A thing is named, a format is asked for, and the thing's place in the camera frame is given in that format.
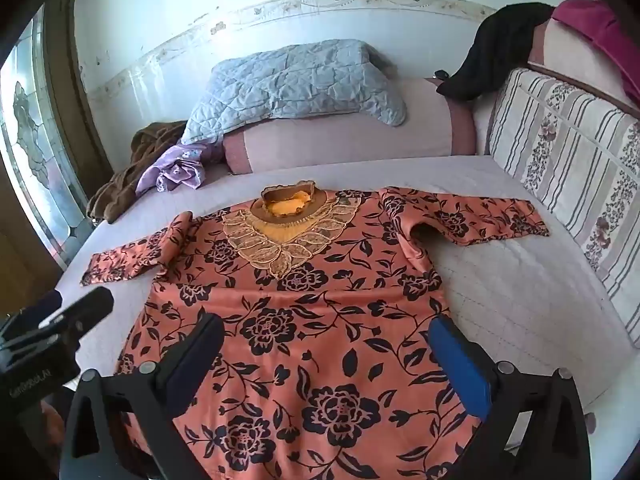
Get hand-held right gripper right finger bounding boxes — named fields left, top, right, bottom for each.
left=429, top=315, right=593, bottom=480

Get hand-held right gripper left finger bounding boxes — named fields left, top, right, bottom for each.
left=65, top=312, right=226, bottom=480

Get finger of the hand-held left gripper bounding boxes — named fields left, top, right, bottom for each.
left=44, top=287, right=115, bottom=334

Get orange floral blouse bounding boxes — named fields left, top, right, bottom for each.
left=80, top=178, right=550, bottom=480

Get brown fuzzy cloth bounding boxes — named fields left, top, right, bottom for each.
left=87, top=121, right=188, bottom=224

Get purple floral cloth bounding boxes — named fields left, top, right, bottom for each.
left=136, top=142, right=208, bottom=196

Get stained glass window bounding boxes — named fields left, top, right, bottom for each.
left=0, top=5, right=96, bottom=272

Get striped floral cushion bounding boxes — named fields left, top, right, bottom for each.
left=487, top=67, right=640, bottom=348

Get pink bolster pillow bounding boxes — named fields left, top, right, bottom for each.
left=222, top=77, right=476, bottom=176

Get black garment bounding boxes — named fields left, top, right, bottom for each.
left=436, top=3, right=556, bottom=101

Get pink headboard cushion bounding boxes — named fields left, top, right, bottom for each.
left=529, top=19, right=640, bottom=111

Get magenta cloth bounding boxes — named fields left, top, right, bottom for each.
left=552, top=0, right=640, bottom=103

